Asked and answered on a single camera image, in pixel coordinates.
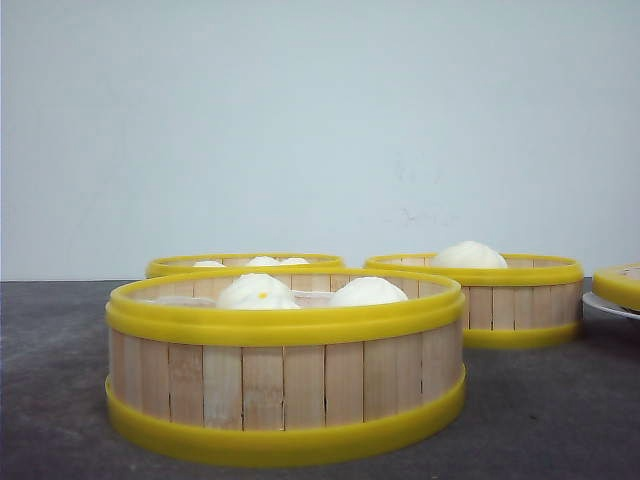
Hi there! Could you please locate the front bamboo steamer basket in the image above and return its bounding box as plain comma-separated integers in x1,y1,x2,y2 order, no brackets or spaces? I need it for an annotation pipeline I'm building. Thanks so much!
105,267,466,467

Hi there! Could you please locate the white bun back left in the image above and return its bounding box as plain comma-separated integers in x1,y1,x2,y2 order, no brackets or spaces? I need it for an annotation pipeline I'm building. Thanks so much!
193,259,225,268

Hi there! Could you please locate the large white bun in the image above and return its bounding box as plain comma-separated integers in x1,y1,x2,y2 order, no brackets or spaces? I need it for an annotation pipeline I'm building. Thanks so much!
430,240,507,269

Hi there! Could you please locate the white bun with yellow dot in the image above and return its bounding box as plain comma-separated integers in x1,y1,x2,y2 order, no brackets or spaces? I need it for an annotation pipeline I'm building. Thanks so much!
216,273,300,310

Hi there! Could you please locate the white bun back middle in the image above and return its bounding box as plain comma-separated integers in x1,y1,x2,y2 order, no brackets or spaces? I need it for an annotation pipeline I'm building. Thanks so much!
245,255,280,267

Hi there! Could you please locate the white plate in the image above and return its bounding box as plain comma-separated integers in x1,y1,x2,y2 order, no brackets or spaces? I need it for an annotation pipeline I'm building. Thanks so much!
582,292,639,320

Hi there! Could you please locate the white bun front right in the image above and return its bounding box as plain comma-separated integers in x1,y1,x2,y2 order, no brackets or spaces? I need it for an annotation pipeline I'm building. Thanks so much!
328,277,408,307

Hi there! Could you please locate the white bun back right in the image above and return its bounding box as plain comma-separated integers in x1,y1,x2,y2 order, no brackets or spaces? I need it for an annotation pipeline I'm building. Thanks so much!
280,257,310,266

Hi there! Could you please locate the yellow rimmed steamer lid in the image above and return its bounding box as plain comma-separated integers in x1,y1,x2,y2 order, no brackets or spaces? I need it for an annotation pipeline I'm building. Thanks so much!
592,263,639,312

